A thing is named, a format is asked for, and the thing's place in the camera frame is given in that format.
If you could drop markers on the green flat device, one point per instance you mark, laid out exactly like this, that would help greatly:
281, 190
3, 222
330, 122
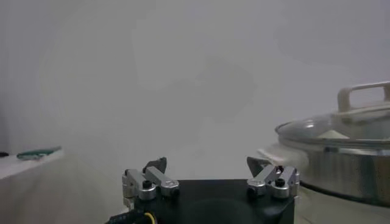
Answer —
38, 152

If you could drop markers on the white side table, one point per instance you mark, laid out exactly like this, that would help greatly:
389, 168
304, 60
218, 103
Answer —
18, 165

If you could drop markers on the stainless steel steamer basket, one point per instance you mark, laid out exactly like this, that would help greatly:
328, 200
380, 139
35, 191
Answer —
335, 170

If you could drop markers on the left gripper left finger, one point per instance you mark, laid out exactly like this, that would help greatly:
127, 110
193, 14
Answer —
158, 179

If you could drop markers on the cream electric cooking pot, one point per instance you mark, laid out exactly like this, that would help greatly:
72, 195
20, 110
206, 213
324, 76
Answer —
335, 210

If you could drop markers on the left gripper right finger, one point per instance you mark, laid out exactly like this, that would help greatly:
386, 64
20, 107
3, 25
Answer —
268, 179

